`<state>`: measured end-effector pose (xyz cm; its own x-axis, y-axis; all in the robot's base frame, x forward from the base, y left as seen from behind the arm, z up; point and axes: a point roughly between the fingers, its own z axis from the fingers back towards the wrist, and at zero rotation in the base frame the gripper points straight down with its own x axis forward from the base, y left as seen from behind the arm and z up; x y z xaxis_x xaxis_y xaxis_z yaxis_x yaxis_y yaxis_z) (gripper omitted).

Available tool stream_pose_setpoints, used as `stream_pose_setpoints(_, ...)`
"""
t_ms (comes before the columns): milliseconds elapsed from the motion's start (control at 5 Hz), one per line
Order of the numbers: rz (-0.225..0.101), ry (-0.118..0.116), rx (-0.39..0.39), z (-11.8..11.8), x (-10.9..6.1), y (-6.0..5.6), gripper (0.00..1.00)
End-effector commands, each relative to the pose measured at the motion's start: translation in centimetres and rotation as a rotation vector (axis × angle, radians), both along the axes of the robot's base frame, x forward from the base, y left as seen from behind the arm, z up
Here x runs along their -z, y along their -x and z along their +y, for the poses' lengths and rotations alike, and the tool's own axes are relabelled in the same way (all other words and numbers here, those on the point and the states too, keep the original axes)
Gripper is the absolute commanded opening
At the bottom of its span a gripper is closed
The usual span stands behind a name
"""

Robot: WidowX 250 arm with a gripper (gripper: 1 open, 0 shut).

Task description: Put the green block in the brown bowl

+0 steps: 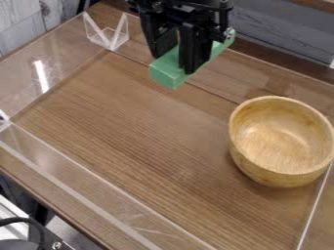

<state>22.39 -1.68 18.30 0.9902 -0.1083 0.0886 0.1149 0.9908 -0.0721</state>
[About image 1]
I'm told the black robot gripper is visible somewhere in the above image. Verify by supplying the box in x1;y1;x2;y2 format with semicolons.
129;0;234;74

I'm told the green rectangular block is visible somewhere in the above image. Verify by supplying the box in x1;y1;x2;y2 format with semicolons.
149;28;237;90

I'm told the brown wooden bowl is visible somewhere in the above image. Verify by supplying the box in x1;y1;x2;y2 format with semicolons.
229;96;334;188

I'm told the clear acrylic corner bracket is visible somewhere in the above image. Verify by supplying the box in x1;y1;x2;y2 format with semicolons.
83;13;130;51

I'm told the clear acrylic tray wall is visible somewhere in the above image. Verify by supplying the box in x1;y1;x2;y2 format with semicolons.
0;9;334;250

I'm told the black cable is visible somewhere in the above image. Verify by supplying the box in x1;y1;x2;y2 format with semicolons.
0;217;47;250

